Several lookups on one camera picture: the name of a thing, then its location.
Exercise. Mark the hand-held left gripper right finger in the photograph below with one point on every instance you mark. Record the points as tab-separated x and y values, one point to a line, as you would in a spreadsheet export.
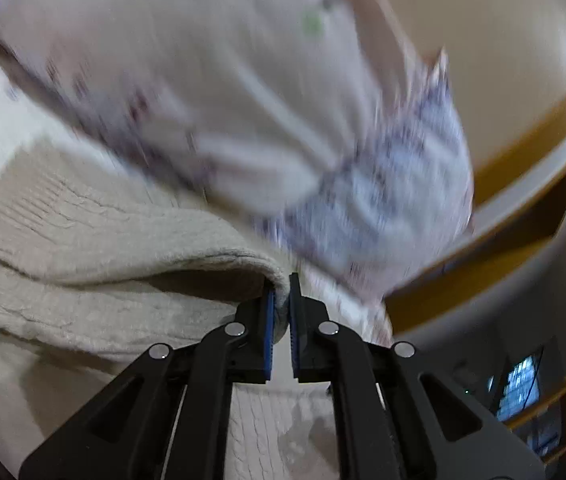
293	342

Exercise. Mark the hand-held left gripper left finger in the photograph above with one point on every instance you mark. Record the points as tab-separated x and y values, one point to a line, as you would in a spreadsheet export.
269	332

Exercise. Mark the bright window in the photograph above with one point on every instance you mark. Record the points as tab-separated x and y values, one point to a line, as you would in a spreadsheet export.
518	385

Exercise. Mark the pink lavender print pillow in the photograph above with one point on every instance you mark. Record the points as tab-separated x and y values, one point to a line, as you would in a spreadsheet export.
223	75

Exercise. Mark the wooden shelf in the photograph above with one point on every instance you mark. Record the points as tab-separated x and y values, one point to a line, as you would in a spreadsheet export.
548	425

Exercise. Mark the brown wooden headboard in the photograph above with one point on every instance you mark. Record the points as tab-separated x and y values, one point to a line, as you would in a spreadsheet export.
513	160

